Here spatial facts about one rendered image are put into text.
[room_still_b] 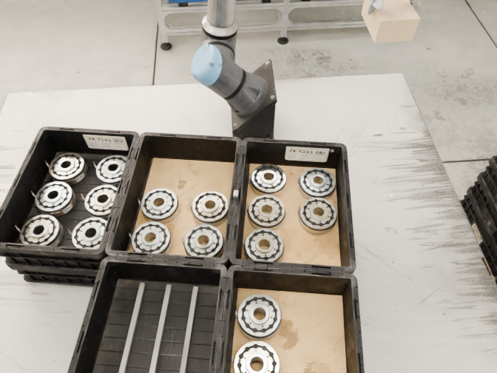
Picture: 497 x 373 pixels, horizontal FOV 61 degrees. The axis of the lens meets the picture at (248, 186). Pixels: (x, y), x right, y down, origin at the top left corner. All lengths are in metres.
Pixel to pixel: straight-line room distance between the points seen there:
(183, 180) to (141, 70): 1.81
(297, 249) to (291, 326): 0.21
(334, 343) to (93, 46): 2.72
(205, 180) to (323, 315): 0.51
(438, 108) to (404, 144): 1.30
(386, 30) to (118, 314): 1.10
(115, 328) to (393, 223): 0.86
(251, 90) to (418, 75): 1.85
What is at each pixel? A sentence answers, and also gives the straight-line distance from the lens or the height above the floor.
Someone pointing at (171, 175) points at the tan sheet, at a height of 0.83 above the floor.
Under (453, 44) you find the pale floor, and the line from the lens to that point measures 3.46.
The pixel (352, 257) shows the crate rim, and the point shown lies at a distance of 1.03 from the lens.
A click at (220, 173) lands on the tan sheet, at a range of 1.26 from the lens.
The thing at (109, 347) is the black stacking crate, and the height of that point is 0.83.
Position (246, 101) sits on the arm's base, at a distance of 1.40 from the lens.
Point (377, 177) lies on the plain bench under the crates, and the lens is 1.48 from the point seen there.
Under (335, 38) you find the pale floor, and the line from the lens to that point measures 3.26.
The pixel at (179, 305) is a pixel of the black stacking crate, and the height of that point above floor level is 0.83.
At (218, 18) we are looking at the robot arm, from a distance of 1.39.
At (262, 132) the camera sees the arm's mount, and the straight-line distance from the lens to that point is 1.48.
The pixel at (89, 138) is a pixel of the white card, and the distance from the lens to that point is 1.34.
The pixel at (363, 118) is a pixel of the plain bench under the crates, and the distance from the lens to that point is 1.65.
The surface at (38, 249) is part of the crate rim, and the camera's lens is 1.13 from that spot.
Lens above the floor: 1.83
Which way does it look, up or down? 55 degrees down
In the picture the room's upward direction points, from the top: straight up
